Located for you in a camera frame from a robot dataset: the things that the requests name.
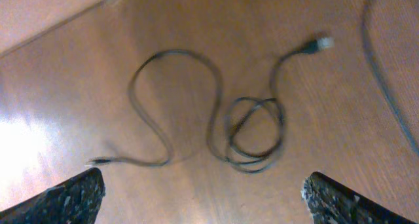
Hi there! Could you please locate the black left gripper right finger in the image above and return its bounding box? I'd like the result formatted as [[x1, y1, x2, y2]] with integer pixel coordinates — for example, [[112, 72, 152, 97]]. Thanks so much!
[[301, 172, 414, 224]]

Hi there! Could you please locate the black cable bundle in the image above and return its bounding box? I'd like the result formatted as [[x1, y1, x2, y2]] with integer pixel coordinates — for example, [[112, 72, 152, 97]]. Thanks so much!
[[84, 35, 335, 175]]

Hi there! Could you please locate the black USB cable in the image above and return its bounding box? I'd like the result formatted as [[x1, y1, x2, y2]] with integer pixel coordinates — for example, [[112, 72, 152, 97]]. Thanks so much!
[[359, 0, 419, 156]]

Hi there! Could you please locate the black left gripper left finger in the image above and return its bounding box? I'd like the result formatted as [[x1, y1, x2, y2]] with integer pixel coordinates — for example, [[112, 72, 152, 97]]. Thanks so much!
[[1, 168, 105, 224]]

